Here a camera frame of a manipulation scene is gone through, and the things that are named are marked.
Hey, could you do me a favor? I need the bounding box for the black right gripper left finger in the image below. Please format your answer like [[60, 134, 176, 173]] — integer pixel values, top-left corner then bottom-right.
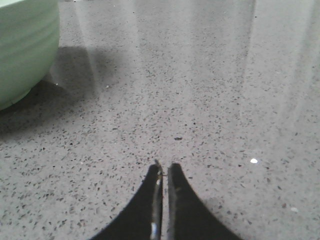
[[93, 160, 163, 240]]

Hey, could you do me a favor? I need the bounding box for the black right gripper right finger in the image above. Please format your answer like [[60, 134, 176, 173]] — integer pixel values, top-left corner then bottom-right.
[[167, 163, 240, 240]]

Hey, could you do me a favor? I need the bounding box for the green ribbed bowl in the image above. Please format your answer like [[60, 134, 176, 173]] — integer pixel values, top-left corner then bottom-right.
[[0, 0, 60, 110]]

